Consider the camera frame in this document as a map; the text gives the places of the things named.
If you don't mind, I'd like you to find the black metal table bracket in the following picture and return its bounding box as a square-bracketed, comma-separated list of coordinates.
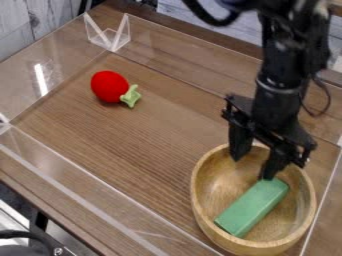
[28, 209, 78, 256]

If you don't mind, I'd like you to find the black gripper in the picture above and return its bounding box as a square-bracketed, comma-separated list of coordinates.
[221, 78, 316, 180]

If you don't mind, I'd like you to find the green rectangular block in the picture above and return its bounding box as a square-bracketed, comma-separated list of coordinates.
[213, 178, 290, 238]

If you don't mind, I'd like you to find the clear acrylic corner bracket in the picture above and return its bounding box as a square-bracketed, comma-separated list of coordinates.
[82, 13, 131, 53]

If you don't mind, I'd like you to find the light wooden bowl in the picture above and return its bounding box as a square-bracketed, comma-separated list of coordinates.
[189, 144, 316, 256]

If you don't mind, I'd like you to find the red plush strawberry toy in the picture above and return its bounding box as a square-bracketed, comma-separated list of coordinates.
[90, 70, 141, 108]

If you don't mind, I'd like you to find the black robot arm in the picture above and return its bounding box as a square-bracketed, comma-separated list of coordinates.
[217, 0, 331, 180]

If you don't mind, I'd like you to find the black cable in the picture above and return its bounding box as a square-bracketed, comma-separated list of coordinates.
[299, 74, 332, 118]

